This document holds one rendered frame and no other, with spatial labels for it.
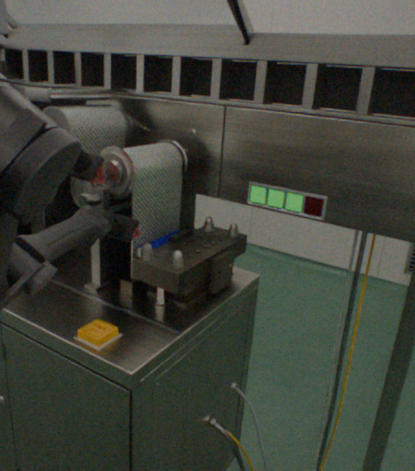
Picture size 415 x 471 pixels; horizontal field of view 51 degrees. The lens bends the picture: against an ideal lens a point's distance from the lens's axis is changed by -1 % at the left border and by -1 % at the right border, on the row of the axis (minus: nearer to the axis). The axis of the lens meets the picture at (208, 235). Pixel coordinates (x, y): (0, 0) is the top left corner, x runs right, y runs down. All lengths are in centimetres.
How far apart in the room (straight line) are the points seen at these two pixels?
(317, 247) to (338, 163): 268
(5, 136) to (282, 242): 376
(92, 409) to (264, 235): 307
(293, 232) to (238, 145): 262
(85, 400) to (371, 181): 96
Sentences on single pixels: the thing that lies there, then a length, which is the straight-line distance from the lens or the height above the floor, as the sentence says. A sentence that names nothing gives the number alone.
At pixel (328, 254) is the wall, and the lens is 392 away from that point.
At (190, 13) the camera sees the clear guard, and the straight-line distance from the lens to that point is 148.
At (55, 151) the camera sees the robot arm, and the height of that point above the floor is 147.
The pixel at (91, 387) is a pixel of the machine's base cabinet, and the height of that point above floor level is 77.
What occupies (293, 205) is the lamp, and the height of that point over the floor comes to 117.
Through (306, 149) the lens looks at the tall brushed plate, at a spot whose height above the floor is 134.
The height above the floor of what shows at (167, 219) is 109.
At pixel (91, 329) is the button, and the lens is 113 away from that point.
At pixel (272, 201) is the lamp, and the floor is 118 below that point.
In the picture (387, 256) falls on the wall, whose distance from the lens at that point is 380.
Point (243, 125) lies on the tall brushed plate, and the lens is 139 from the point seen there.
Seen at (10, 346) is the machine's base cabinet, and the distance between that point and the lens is 143.
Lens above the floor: 153
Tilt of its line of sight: 20 degrees down
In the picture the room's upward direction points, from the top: 4 degrees clockwise
